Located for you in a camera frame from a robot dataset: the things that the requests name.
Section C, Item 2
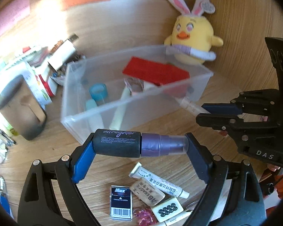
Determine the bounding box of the small blue container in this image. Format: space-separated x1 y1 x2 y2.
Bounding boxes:
89 83 108 105

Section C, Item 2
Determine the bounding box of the red white carton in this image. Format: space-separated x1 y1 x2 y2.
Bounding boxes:
39 72 58 97

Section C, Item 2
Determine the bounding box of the white mahjong tile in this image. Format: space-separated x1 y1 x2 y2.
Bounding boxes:
151 196 184 223

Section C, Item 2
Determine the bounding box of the white box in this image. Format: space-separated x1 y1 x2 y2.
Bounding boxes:
47 39 77 70

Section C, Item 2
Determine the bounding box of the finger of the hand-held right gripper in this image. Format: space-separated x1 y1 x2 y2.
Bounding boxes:
195 113 277 144
201 89 280 117

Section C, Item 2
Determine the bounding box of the pink bead trinket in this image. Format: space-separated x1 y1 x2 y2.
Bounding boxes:
135 207 157 225

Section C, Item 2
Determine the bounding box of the white red lip gloss tube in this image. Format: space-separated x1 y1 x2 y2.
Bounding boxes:
177 98 228 137

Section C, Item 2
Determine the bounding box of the red packet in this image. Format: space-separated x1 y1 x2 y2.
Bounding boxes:
122 56 190 97

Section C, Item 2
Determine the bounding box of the pink sticky note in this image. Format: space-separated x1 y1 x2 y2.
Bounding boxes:
0 0 31 38

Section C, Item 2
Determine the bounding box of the yellow chick plush toy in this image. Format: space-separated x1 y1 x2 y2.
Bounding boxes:
164 0 224 65

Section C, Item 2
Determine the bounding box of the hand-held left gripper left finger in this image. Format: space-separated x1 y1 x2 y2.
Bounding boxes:
17 132 102 226

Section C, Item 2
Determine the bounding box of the stack of books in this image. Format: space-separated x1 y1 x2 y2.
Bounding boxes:
14 45 52 66

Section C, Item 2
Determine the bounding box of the clear plastic storage box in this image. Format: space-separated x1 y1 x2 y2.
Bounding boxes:
61 44 214 145

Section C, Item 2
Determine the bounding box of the beige eraser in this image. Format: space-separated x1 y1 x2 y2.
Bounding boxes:
129 178 166 205

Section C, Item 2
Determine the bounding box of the black purple spray bottle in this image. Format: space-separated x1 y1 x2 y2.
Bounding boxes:
93 129 189 158

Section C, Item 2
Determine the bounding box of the person's right hand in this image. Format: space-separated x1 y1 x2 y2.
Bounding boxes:
267 164 283 173

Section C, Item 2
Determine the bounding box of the light teal tube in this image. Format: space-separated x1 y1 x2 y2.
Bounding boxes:
85 99 104 130

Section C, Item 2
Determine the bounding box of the black card box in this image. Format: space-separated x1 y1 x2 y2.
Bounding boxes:
110 186 133 221

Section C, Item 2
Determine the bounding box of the white ointment tube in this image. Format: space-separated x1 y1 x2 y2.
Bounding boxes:
128 162 189 199

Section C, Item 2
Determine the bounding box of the cream squeeze tube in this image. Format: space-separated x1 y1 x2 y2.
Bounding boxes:
110 87 132 130

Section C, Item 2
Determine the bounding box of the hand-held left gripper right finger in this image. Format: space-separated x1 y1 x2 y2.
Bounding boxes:
184 132 267 226

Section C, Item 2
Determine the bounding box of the white printed carton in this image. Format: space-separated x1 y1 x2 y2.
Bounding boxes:
24 61 53 106

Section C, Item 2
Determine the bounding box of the clear faceted bottle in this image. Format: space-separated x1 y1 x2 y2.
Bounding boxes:
124 78 145 96

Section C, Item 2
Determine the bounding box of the brown lidded mug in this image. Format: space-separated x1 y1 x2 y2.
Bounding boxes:
0 74 48 141

